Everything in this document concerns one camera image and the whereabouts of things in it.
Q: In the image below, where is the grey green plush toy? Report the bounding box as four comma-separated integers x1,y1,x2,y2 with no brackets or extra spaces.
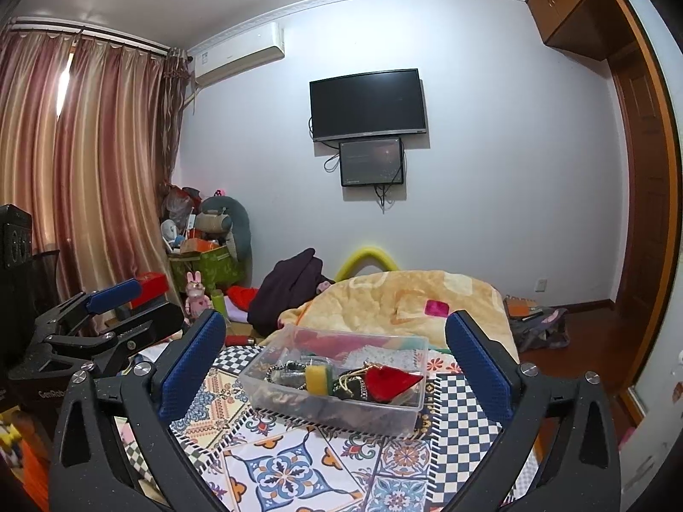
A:
195,194,251,261

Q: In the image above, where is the pink striped curtain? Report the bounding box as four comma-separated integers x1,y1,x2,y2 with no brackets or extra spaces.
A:
1,30,182,297

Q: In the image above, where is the pink bunny plush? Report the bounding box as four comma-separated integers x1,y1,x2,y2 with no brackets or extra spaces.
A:
184,271,213,323

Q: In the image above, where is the red box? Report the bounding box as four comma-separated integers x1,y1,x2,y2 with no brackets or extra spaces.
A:
131,272,169,310

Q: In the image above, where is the peach fleece blanket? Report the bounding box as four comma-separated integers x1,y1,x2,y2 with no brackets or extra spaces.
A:
279,271,519,358

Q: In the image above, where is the large black wall television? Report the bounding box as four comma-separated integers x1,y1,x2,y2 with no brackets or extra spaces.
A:
309,68,427,142

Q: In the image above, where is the red velvet pouch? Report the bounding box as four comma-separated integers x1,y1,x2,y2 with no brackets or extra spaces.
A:
364,365,423,403

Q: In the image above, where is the dark purple garment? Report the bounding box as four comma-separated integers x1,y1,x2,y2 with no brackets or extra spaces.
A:
248,247,335,337

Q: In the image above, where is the brown wooden door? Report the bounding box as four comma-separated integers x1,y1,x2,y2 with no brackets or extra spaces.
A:
609,0,682,387

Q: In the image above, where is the small black wall monitor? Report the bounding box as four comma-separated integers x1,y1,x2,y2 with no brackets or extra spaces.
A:
339,137,404,187

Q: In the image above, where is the black pouch with silver trim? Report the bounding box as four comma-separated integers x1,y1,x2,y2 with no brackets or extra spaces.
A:
331,367,371,401

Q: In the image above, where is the white air conditioner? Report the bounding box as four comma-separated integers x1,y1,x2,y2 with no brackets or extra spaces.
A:
191,22,285,88

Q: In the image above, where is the grey purple bag on floor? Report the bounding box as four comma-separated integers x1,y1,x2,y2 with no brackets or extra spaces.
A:
509,308,571,354

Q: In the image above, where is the black speaker box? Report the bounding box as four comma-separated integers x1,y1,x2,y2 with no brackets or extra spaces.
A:
1,205,59,347

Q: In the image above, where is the clear plastic storage bin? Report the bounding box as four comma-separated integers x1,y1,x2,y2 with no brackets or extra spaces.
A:
239,325,428,437

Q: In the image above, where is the green cardboard box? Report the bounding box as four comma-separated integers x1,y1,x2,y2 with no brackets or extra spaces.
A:
169,246,245,294

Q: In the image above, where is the yellow sponge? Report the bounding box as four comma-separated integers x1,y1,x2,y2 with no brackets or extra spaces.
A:
304,364,333,396

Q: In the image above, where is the wooden upper cabinet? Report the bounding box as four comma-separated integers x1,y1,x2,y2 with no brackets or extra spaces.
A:
527,0,636,61

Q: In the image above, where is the yellow curved foam pillow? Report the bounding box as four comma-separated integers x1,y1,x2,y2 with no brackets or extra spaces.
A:
335,246,400,282

